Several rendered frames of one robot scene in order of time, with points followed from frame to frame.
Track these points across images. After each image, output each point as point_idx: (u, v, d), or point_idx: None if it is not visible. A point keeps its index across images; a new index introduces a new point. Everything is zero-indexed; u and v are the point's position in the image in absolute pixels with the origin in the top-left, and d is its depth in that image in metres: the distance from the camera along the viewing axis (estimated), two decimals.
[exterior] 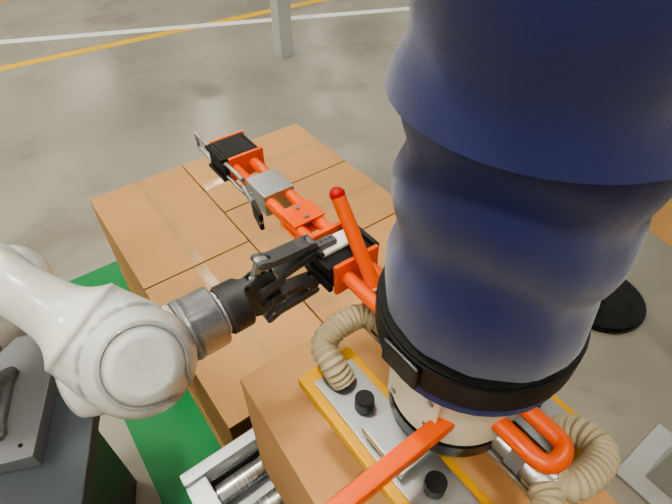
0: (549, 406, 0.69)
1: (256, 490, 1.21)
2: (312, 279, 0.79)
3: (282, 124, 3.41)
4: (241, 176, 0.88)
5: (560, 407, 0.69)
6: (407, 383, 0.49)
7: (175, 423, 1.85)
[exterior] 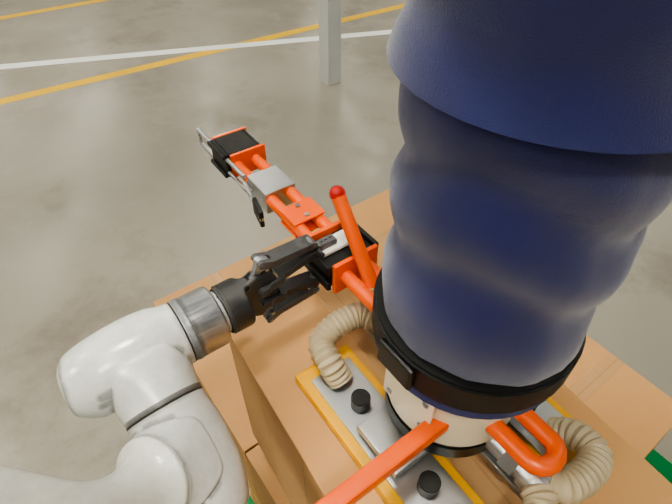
0: (544, 408, 0.70)
1: None
2: (312, 279, 0.79)
3: (341, 167, 3.01)
4: (242, 173, 0.89)
5: (555, 410, 0.70)
6: (402, 384, 0.49)
7: None
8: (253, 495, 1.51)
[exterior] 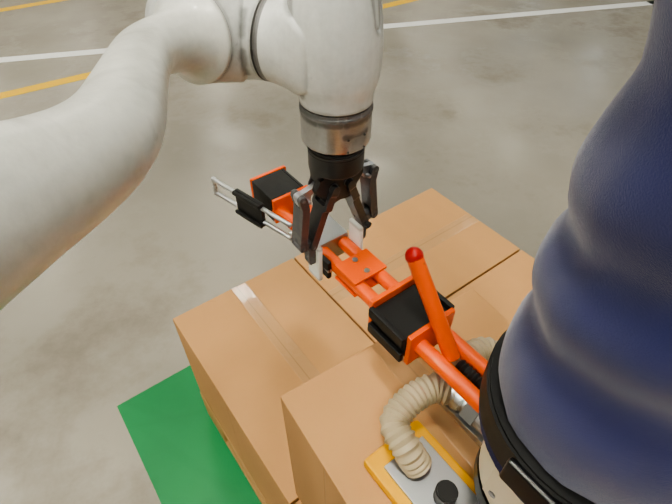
0: None
1: None
2: (369, 217, 0.76)
3: None
4: (287, 222, 0.80)
5: None
6: None
7: None
8: None
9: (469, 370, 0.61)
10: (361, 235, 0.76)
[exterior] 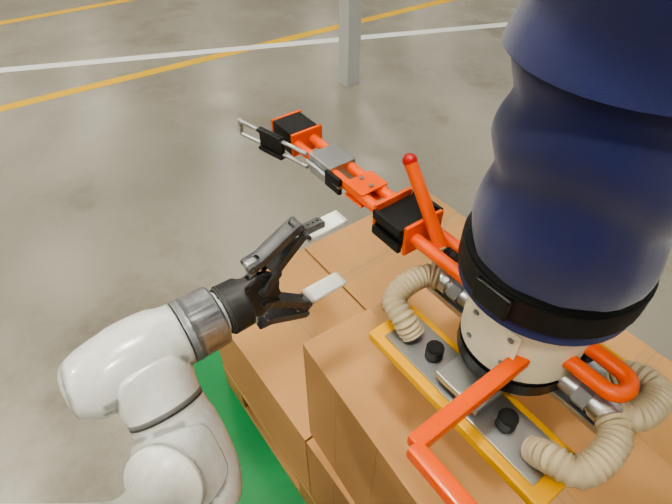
0: None
1: None
2: None
3: (364, 167, 3.06)
4: (304, 151, 0.95)
5: None
6: (497, 316, 0.55)
7: None
8: (301, 484, 1.57)
9: (454, 253, 0.76)
10: (309, 286, 0.81)
